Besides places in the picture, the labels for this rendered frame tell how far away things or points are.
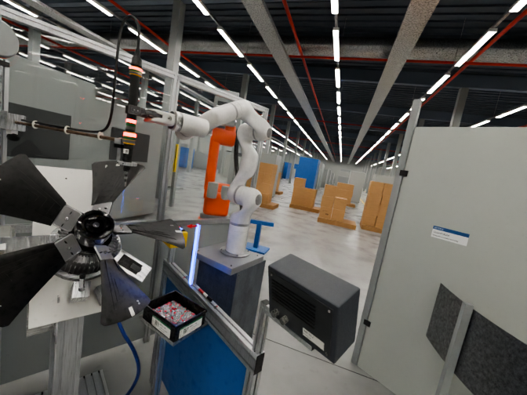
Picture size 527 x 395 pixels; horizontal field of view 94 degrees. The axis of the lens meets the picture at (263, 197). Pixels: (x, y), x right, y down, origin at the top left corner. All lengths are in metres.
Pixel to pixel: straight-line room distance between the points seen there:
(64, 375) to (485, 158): 2.50
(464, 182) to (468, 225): 0.28
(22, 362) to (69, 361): 0.76
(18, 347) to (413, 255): 2.59
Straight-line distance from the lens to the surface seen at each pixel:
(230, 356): 1.24
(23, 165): 1.20
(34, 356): 2.25
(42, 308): 1.30
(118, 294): 1.07
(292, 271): 0.79
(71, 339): 1.46
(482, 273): 2.11
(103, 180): 1.28
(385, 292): 2.30
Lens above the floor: 1.54
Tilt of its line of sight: 8 degrees down
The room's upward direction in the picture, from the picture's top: 10 degrees clockwise
